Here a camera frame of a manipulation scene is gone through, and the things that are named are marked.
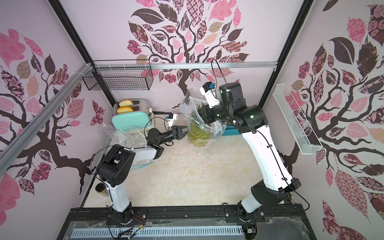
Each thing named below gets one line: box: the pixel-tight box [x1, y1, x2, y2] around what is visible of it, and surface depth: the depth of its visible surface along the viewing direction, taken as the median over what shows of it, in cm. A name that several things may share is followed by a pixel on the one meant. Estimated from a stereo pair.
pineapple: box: [187, 118, 212, 148], surface depth 67 cm
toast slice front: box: [116, 106, 134, 114], surface depth 97 cm
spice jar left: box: [95, 182, 110, 197], surface depth 76 cm
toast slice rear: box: [119, 99, 134, 107], surface depth 103 cm
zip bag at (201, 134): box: [180, 88, 227, 156], surface depth 67 cm
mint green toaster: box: [112, 99, 155, 132], surface depth 102 cm
